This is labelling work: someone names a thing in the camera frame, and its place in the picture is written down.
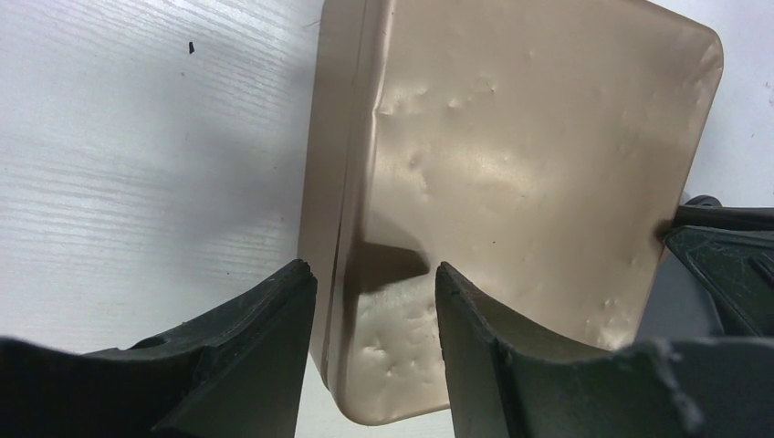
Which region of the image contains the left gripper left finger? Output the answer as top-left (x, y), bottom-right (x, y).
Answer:
top-left (1, 260), bottom-right (317, 437)

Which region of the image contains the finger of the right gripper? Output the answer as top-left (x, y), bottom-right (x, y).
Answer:
top-left (662, 205), bottom-right (773, 338)

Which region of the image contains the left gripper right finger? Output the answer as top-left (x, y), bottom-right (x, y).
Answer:
top-left (435, 263), bottom-right (773, 437)

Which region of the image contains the brown box lid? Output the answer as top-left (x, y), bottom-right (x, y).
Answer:
top-left (319, 1), bottom-right (724, 425)

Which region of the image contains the gold chocolate box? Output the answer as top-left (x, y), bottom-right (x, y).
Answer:
top-left (298, 1), bottom-right (366, 383)

